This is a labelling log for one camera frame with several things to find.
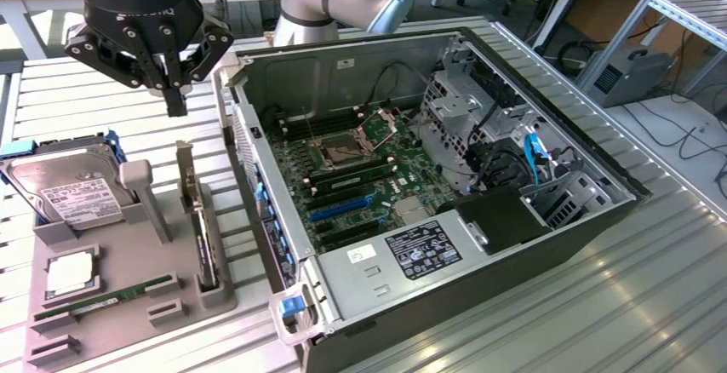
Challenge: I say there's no hard disk in blue carrier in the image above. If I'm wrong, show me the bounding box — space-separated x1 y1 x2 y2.
0 129 141 232

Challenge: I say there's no silver chipset heatsink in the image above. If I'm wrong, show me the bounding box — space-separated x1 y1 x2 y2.
393 198 436 226

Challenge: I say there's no green RAM stick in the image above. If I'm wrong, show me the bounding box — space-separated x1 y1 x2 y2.
33 277 174 321

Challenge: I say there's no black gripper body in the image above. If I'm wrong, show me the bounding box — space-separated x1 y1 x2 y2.
66 0 205 91

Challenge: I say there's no black looped wire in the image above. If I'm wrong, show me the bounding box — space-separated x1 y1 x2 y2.
365 62 432 106

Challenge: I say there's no silver power supply unit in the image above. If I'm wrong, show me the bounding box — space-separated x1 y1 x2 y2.
314 209 489 321

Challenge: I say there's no metal socket cover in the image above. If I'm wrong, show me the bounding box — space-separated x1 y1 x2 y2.
354 108 401 152

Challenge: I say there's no silver CPU chip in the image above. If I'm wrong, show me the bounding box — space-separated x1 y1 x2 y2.
45 253 96 293

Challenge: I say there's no black RAM slot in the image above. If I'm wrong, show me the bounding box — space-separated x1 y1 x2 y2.
280 112 366 131
281 118 368 136
282 123 370 142
278 107 364 126

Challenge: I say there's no black plastic air shroud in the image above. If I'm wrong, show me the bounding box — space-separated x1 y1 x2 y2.
436 187 552 257

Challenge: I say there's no green motherboard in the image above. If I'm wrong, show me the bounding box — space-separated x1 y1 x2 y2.
265 106 461 253

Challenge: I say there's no grey parts rack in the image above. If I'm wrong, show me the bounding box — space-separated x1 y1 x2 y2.
21 159 240 370

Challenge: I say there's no grey computer tower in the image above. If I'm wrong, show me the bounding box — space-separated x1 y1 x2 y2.
576 44 675 108

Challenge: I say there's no grey metal disk bay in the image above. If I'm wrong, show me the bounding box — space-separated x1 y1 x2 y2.
518 170 635 232

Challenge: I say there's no blue data wire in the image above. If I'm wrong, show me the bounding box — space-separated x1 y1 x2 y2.
524 132 549 187

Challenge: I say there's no black expansion slot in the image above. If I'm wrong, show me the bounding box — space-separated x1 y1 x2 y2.
316 218 380 243
305 183 373 211

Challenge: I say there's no perforated metal disk bay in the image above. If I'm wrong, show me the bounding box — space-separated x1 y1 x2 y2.
420 36 540 191

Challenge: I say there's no black wire bundle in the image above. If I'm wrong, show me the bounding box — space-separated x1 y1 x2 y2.
468 136 532 193

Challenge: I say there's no blue case latch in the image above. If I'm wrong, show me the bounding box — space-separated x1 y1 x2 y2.
278 297 306 319

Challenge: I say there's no aluminium slat side table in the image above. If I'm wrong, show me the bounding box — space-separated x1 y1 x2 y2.
572 0 727 97

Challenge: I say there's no black slanted stand pole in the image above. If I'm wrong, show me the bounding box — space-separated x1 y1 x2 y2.
532 0 600 57

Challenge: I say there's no large light blue slot latch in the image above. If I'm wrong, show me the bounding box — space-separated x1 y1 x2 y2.
252 181 269 215

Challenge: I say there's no CPU socket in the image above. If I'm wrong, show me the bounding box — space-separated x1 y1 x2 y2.
309 134 376 169

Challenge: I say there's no black open PC case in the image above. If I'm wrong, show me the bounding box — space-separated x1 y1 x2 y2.
209 26 652 373

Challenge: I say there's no thin locking lever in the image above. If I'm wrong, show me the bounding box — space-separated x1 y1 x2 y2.
302 106 318 146

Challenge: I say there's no graphics card with metal bracket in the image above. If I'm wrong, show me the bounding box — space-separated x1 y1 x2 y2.
173 140 220 296

